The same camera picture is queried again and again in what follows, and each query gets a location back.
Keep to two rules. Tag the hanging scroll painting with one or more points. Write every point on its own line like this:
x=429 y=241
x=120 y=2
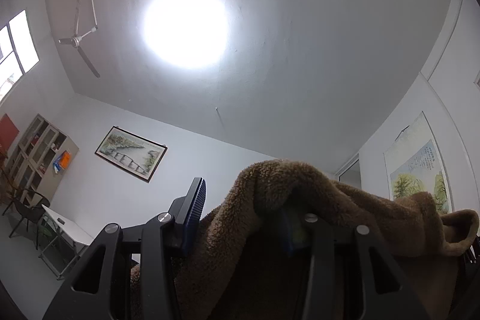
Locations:
x=413 y=164

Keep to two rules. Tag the ceiling lamp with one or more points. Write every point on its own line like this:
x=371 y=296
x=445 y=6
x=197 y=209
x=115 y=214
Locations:
x=191 y=35

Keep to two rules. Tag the grey storage cabinet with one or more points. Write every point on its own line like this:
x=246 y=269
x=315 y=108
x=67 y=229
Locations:
x=40 y=161

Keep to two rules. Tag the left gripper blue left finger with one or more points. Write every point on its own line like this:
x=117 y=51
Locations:
x=98 y=287

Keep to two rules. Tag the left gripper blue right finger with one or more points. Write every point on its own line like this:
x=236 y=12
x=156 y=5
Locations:
x=349 y=273

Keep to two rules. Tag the ceiling fan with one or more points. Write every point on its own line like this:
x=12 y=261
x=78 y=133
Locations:
x=76 y=39

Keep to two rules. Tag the white folding table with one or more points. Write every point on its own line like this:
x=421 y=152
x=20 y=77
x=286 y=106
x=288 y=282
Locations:
x=73 y=235

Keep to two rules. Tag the brown fleece garment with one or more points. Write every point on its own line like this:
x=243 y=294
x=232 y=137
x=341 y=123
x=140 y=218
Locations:
x=238 y=266

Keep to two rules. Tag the framed landscape picture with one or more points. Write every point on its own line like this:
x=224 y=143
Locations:
x=131 y=153

